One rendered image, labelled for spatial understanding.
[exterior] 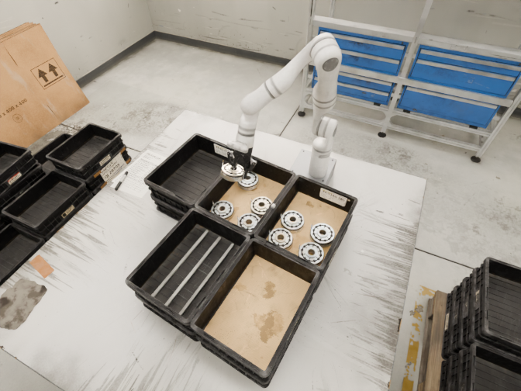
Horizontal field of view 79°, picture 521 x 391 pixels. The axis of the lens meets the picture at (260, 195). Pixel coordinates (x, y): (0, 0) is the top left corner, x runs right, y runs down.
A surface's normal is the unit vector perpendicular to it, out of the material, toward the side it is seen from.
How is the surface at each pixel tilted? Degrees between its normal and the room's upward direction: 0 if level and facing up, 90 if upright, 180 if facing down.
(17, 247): 0
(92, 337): 0
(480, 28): 90
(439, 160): 0
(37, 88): 77
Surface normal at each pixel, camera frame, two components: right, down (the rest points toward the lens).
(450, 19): -0.43, 0.70
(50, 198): -0.01, -0.64
